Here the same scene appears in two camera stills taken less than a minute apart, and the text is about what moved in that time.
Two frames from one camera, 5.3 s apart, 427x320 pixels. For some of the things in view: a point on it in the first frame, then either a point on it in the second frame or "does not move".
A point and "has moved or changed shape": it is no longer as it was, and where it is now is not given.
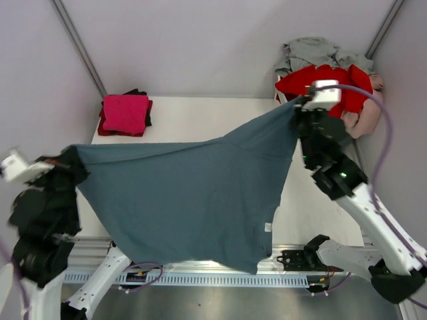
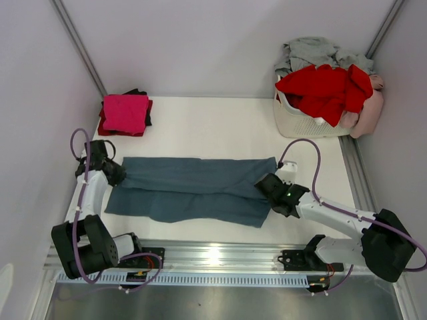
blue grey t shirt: x=213 y=199 has moved or changed shape
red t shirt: x=295 y=83 does not move
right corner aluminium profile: x=381 y=35 does not move
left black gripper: x=69 y=160 → x=120 y=175
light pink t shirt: x=365 y=123 does not move
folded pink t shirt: x=125 y=112 does not move
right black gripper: x=320 y=113 → x=279 y=181
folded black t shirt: x=136 y=92 does not move
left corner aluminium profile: x=65 y=17 does not move
